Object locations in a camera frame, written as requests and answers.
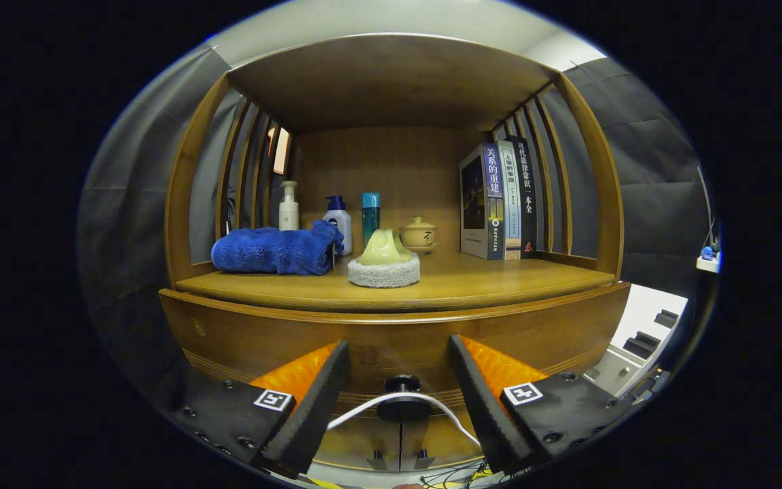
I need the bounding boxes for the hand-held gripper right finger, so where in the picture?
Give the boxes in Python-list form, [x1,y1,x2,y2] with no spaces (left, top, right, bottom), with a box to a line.
[448,333,636,476]

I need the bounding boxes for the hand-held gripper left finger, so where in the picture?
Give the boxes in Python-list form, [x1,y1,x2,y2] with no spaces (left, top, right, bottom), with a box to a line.
[170,340,351,479]

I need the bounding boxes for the black round drawer knob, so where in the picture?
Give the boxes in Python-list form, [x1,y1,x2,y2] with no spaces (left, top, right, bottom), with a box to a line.
[376,374,433,424]

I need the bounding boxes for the wooden drawer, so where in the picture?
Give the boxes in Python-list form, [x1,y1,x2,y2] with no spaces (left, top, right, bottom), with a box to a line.
[159,282,631,408]

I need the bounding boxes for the green scrub brush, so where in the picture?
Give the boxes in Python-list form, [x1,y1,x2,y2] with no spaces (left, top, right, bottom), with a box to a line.
[348,228,422,289]

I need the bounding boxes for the wooden cabinet door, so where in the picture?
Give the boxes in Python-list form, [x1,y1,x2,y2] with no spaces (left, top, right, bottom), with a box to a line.
[401,407,483,469]
[316,413,402,471]

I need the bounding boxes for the wooden countertop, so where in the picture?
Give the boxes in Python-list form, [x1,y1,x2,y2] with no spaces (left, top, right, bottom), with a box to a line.
[174,248,617,313]

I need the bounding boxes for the wooden cabinet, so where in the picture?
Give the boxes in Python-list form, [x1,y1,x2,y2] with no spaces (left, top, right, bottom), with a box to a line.
[164,33,626,473]

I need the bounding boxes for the blue towel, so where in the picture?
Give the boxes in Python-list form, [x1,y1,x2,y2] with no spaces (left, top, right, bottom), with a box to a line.
[210,219,346,276]

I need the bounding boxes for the black floor device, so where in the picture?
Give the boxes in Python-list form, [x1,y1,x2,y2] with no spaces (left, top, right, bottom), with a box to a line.
[629,367,670,401]

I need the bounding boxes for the beige lidded teacup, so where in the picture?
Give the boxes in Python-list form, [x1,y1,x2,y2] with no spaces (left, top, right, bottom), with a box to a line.
[399,215,440,255]

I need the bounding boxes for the white bottle with blue cap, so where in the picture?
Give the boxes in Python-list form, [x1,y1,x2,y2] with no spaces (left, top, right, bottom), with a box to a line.
[322,196,353,257]

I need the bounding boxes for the white storage box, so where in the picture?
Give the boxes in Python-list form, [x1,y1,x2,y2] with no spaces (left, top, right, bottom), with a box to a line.
[582,283,689,398]

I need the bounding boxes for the white pump bottle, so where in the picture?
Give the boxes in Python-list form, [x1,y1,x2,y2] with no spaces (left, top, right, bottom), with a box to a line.
[278,180,300,232]

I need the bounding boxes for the book with blue spine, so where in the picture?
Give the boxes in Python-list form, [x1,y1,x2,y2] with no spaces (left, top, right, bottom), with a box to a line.
[459,143,506,261]

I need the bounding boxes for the teal blue bottle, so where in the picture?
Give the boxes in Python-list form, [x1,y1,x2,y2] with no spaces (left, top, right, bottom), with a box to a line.
[362,192,381,247]

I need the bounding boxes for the book with pale spine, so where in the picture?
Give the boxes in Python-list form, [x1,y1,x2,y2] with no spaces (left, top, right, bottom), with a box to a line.
[496,139,523,260]

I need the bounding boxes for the book with black spine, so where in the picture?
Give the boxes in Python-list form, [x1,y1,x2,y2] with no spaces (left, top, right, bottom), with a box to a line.
[508,134,539,259]

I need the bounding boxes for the black backdrop cloth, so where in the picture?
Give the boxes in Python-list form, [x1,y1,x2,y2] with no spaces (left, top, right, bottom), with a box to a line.
[77,44,711,408]

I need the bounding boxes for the white cable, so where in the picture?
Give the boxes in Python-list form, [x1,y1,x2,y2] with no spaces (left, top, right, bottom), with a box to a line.
[327,391,483,449]

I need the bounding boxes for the floor cables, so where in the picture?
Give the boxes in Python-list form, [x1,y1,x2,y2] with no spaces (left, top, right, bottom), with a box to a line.
[422,458,494,488]

